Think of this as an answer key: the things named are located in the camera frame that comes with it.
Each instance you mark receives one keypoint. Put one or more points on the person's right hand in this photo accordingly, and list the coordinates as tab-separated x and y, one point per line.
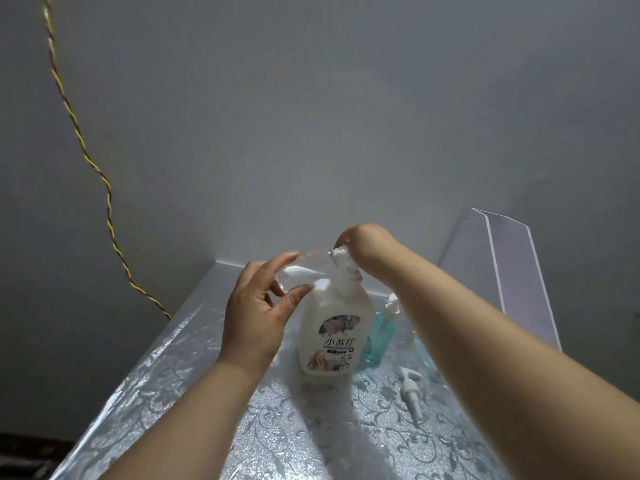
372	247

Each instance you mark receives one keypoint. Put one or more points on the person's left hand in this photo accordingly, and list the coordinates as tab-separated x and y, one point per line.
250	319

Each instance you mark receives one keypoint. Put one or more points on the person's right fingers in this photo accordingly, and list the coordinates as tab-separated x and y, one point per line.
342	240

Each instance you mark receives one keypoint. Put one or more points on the person's left thumb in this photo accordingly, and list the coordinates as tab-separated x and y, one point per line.
296	297

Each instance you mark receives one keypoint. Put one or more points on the clear plastic refill pouch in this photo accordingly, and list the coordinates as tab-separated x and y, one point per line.
305	272

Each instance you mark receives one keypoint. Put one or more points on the person's left forearm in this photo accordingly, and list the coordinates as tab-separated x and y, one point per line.
200	424

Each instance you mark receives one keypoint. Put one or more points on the person's right forearm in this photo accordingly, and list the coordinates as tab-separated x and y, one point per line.
500	364

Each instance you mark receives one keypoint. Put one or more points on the white bottle with floral label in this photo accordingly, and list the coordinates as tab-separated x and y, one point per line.
330	334

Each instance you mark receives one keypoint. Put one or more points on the teal translucent bottle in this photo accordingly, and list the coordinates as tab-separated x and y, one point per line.
377	339

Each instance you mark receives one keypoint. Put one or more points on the silver floral table cover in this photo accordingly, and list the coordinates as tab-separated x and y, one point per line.
300	429

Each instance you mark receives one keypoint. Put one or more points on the white pump dispenser head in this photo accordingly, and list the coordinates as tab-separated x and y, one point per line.
412	394

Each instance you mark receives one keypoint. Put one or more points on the white folded board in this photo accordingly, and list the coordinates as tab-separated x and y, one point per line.
515	274

